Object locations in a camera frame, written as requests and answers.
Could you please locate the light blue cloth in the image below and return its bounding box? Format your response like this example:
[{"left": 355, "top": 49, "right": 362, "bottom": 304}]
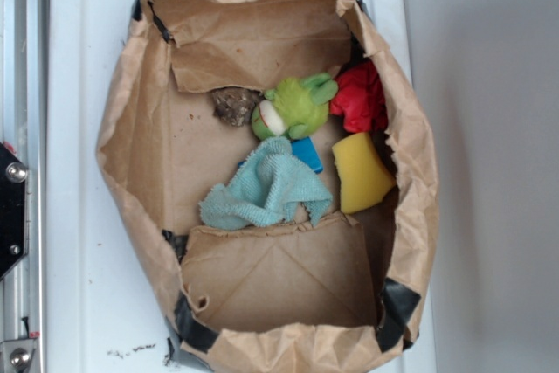
[{"left": 199, "top": 137, "right": 333, "bottom": 231}]

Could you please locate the red crumpled cloth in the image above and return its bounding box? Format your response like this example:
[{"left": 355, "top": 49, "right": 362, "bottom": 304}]
[{"left": 329, "top": 61, "right": 388, "bottom": 133}]

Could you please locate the blue plastic block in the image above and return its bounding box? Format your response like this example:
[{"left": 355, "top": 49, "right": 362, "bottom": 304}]
[{"left": 238, "top": 136, "right": 324, "bottom": 175}]

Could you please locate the green frog plush toy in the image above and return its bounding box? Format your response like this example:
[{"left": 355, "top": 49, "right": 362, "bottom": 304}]
[{"left": 251, "top": 73, "right": 339, "bottom": 141}]

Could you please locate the brown rock-like lump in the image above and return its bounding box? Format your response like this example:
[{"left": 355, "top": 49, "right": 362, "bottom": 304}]
[{"left": 210, "top": 86, "right": 263, "bottom": 128}]

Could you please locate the yellow sponge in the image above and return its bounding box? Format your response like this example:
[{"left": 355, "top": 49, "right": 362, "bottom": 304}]
[{"left": 332, "top": 132, "right": 396, "bottom": 214}]

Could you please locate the brown paper bag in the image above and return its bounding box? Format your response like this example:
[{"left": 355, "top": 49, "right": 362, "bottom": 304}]
[{"left": 97, "top": 0, "right": 439, "bottom": 372}]

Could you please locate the black metal bracket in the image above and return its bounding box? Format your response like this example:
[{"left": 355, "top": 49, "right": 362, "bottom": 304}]
[{"left": 0, "top": 143, "right": 29, "bottom": 280}]

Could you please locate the aluminium frame rail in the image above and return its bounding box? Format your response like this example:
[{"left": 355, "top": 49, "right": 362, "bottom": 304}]
[{"left": 1, "top": 0, "right": 49, "bottom": 372}]

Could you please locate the silver corner bracket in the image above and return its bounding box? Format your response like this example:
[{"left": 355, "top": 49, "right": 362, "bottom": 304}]
[{"left": 1, "top": 339, "right": 36, "bottom": 373}]

